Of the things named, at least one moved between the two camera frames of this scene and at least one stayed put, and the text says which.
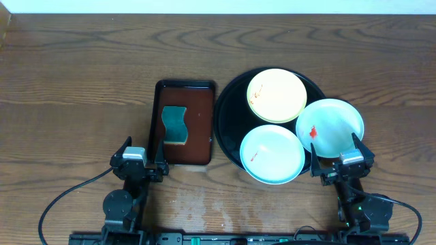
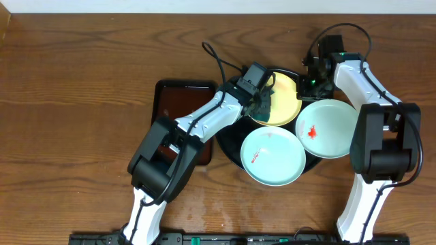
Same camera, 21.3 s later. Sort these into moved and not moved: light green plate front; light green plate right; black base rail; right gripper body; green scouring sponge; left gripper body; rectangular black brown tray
Moved: right gripper body; green scouring sponge; left gripper body
Not moved: rectangular black brown tray; light green plate front; light green plate right; black base rail
